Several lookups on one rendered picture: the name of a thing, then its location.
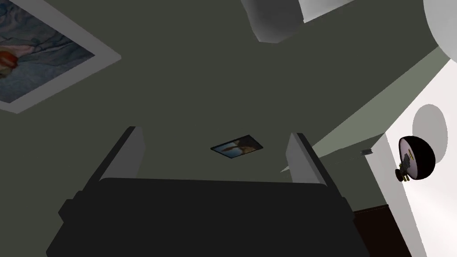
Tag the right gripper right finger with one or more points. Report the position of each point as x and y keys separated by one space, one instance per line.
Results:
x=302 y=161

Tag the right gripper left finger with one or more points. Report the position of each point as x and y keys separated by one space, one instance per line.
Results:
x=123 y=157

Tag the small dark framed picture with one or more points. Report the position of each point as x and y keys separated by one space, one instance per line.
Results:
x=236 y=146

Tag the white door leaf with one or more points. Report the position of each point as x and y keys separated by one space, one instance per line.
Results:
x=425 y=200

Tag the large white framed picture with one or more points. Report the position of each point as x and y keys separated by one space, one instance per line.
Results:
x=39 y=50

